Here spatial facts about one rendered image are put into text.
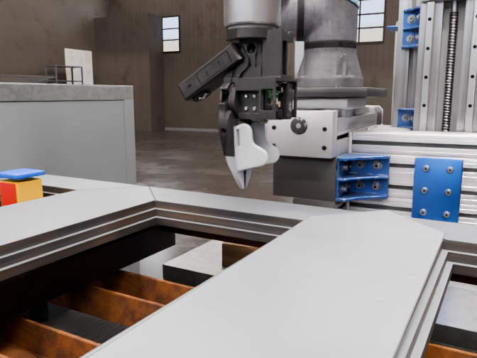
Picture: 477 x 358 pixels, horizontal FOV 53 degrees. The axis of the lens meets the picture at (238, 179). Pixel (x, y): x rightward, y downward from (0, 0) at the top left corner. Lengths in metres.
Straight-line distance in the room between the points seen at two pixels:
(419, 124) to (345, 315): 0.77
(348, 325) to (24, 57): 13.18
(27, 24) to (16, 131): 12.46
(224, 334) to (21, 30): 13.21
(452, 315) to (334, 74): 0.53
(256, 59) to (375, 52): 11.41
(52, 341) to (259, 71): 0.44
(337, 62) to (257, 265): 0.65
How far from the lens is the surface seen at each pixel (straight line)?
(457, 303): 0.90
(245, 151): 0.64
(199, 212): 0.76
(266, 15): 0.63
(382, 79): 11.94
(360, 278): 0.48
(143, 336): 0.37
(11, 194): 0.93
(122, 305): 0.77
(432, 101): 1.14
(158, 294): 0.82
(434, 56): 1.15
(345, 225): 0.66
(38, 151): 1.22
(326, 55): 1.07
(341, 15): 1.09
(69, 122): 1.28
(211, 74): 0.66
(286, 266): 0.50
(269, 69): 0.62
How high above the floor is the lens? 1.02
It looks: 10 degrees down
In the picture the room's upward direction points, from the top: straight up
